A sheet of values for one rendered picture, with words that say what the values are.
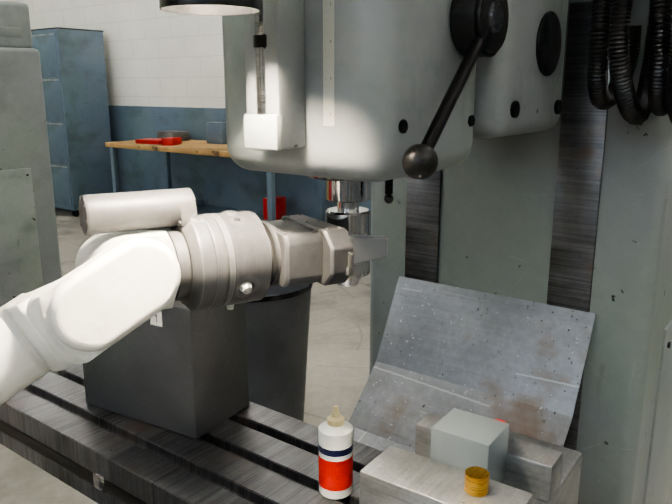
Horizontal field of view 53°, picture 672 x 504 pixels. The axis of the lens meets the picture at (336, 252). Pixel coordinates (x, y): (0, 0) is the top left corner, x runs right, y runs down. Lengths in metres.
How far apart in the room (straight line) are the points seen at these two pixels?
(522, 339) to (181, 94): 6.54
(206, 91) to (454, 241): 6.11
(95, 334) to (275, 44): 0.28
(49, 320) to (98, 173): 7.55
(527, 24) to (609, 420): 0.57
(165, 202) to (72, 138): 7.30
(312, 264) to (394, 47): 0.21
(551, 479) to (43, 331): 0.48
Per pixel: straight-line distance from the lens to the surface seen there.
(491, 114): 0.73
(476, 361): 1.04
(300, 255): 0.63
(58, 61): 7.87
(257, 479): 0.87
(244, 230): 0.62
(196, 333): 0.91
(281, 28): 0.59
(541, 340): 1.02
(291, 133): 0.59
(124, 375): 1.02
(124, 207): 0.60
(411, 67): 0.60
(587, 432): 1.08
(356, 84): 0.58
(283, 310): 2.60
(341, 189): 0.68
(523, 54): 0.76
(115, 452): 0.96
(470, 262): 1.06
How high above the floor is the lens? 1.39
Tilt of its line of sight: 14 degrees down
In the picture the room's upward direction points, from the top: straight up
